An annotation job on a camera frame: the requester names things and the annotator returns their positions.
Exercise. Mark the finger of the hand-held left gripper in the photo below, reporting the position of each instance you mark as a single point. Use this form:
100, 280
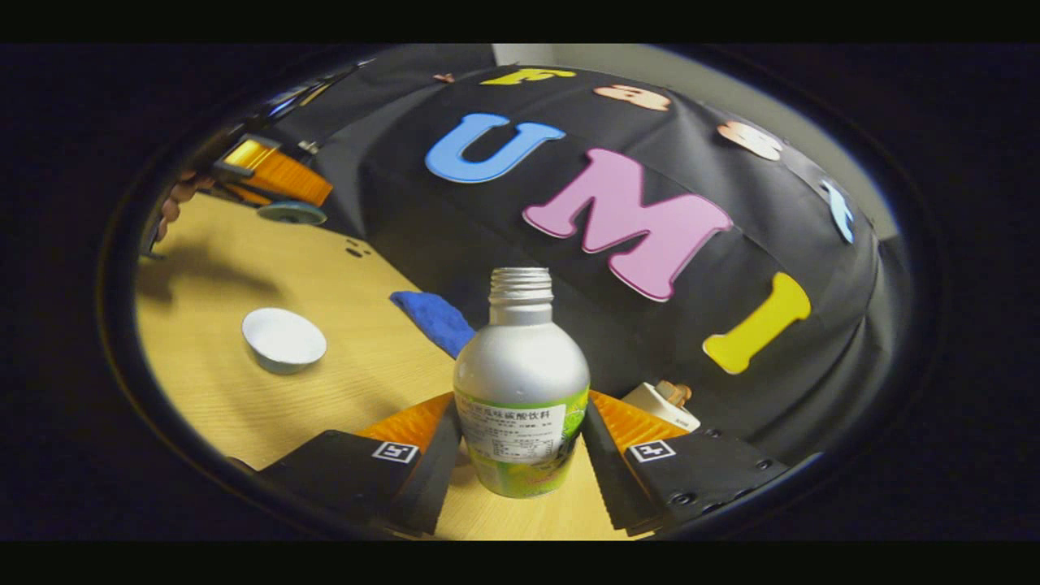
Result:
284, 175
244, 193

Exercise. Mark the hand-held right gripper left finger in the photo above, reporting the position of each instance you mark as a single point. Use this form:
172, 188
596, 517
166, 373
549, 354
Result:
435, 479

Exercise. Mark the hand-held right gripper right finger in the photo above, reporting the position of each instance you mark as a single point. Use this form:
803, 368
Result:
609, 479

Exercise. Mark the dark teal teacup lid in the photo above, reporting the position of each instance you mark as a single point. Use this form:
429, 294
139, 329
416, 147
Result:
292, 214

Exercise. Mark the silver water bottle green label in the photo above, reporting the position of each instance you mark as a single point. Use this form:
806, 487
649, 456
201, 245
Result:
520, 366

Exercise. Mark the white teacup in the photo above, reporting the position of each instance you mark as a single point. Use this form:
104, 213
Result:
283, 337

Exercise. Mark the white toaster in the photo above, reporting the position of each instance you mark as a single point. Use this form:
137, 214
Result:
658, 405

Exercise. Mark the brown bread slice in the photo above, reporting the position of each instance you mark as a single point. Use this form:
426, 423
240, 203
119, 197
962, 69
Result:
676, 392

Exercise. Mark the blue towel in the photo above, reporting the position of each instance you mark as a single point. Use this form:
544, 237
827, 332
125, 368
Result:
435, 321

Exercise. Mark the black backdrop cloth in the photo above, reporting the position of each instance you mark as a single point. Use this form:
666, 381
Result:
650, 325

